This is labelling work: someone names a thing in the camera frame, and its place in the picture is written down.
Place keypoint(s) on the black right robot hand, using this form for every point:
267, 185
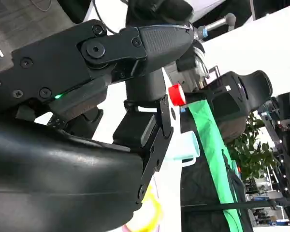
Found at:
62, 181

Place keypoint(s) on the orange white toy bread roll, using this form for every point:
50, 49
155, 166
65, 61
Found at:
157, 207

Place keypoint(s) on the lilac plate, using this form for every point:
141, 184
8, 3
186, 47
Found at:
130, 228

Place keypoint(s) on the pale green mug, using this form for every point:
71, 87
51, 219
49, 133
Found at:
186, 147

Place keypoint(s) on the black table drape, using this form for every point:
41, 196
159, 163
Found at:
198, 188

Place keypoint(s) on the red cylinder button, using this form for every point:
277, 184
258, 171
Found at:
177, 94

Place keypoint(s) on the green cloth strip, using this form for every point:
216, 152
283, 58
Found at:
212, 154

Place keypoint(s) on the black silver machine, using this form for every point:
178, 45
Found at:
192, 65

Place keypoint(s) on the black office chair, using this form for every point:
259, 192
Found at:
234, 101

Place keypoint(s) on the green potted plant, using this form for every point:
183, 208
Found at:
253, 154

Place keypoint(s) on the black padded object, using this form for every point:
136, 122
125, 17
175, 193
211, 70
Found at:
159, 10

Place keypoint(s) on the black metal rack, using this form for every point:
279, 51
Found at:
286, 145

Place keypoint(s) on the white panel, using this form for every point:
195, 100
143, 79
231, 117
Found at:
256, 48

